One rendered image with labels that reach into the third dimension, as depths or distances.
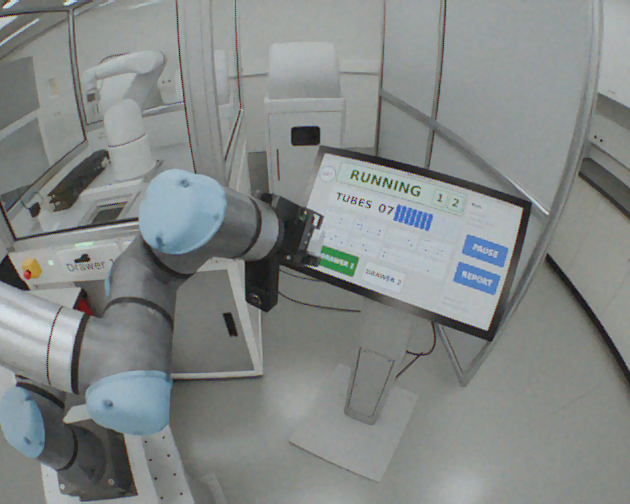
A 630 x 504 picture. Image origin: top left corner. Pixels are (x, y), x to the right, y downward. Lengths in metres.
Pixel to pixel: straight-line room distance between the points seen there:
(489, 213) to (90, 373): 0.70
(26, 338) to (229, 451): 1.36
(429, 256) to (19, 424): 0.85
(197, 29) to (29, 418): 0.86
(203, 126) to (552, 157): 1.06
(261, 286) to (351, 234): 0.32
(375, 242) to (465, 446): 1.22
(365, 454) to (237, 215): 1.31
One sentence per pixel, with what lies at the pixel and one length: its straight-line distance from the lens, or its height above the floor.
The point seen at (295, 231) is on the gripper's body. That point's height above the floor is 1.21.
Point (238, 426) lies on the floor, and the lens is 1.59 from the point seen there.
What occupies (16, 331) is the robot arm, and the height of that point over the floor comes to 1.32.
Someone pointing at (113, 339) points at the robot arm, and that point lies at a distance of 0.27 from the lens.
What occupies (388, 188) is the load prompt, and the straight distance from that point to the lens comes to 0.72.
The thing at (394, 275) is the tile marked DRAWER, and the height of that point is 1.01.
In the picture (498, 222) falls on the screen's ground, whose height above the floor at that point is 1.15.
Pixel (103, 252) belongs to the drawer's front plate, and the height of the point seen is 0.91.
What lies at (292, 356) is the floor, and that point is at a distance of 1.75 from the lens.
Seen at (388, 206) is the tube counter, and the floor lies 1.12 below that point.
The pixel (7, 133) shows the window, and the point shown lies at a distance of 1.21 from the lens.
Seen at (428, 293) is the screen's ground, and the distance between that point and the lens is 0.68.
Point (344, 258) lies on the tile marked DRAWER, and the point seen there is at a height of 1.01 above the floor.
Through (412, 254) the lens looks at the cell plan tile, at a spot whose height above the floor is 1.05.
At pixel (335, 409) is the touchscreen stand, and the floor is 0.04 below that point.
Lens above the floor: 1.46
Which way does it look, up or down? 38 degrees down
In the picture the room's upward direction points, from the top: straight up
